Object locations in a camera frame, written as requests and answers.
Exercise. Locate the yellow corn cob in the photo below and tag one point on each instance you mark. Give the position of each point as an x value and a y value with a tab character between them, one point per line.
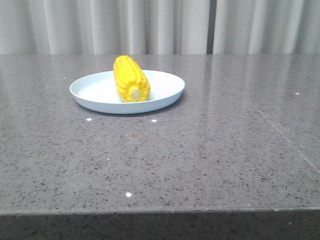
131	83

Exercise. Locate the light blue plate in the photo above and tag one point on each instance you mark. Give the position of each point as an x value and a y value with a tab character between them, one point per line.
98	92

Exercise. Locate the white pleated curtain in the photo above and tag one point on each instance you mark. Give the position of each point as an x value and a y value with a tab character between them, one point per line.
160	27

